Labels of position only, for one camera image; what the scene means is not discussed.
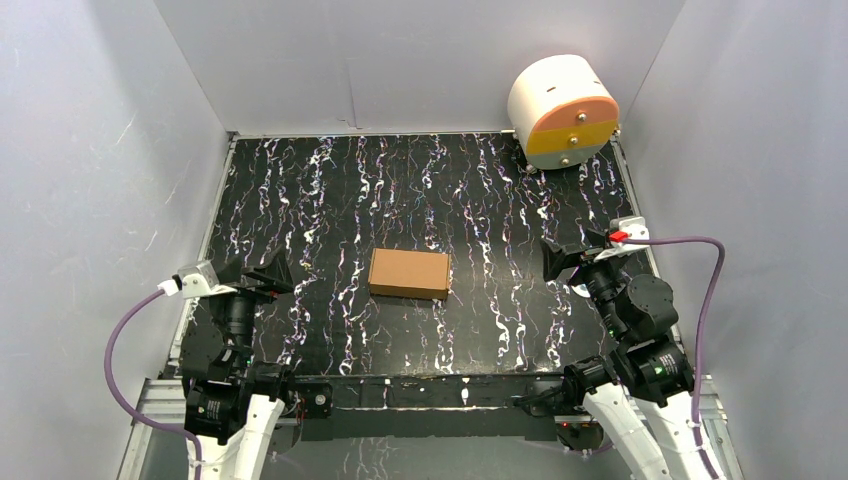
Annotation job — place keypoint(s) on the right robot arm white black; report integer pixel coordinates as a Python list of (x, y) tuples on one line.
[(645, 393)]

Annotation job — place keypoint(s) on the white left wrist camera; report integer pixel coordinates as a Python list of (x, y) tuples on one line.
[(198, 280)]

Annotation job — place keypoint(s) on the brown cardboard box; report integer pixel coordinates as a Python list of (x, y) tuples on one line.
[(409, 274)]

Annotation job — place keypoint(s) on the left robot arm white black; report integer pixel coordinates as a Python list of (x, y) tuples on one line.
[(233, 401)]

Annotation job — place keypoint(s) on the white cylinder orange yellow face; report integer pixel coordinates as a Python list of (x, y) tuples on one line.
[(561, 112)]

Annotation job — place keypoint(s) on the small blue white packet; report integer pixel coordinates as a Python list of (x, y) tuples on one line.
[(582, 291)]

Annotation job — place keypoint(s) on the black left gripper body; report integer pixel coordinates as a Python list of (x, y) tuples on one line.
[(250, 288)]

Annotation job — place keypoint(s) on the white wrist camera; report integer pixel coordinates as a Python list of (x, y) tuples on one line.
[(625, 236), (198, 280)]

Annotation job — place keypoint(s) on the aluminium front rail frame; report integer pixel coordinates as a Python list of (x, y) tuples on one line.
[(338, 407)]

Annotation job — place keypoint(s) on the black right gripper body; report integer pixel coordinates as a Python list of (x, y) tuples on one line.
[(600, 272)]

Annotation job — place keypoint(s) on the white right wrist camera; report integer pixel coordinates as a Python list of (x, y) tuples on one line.
[(625, 236)]

